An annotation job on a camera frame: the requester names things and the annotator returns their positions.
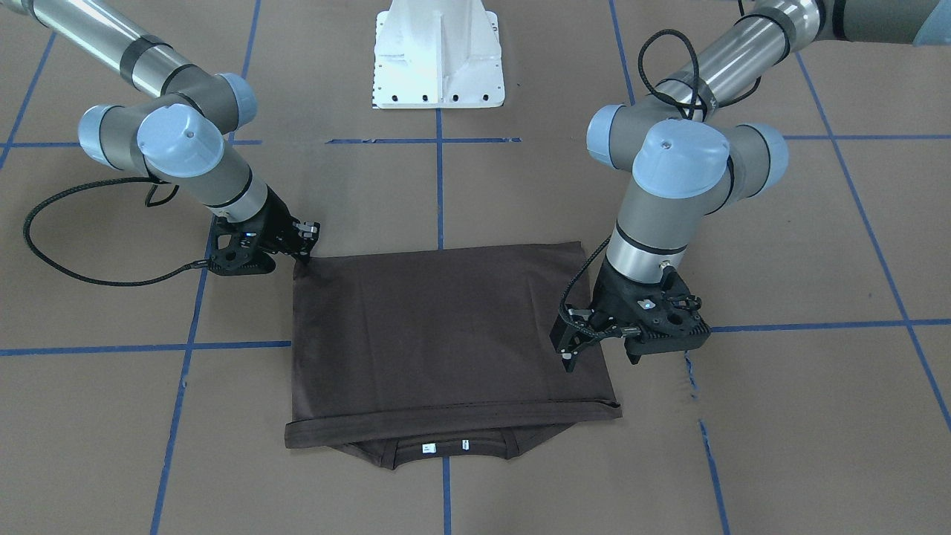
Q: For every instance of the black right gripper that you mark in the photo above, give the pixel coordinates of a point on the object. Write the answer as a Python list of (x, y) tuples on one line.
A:
[(276, 215)]

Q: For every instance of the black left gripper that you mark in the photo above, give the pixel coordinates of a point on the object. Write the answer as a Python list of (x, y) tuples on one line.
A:
[(608, 296)]

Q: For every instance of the dark brown t-shirt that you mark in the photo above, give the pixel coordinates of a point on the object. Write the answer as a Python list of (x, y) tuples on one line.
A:
[(400, 357)]

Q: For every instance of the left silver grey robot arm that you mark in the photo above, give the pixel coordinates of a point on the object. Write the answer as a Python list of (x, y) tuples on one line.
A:
[(683, 168)]

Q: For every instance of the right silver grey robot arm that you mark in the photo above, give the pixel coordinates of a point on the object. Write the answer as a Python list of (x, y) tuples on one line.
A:
[(179, 136)]

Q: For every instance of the brown paper table cover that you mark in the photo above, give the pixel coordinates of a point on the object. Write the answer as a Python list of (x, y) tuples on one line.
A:
[(820, 405)]

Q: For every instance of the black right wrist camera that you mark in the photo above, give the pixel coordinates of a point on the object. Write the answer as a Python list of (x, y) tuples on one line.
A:
[(237, 250)]

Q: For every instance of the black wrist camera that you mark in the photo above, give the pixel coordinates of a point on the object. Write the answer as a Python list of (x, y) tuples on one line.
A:
[(667, 324), (237, 250)]

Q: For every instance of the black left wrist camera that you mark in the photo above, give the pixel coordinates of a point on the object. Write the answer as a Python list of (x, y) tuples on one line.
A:
[(667, 324)]

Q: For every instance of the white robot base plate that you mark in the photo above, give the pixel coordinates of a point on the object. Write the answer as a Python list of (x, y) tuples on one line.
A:
[(437, 54)]

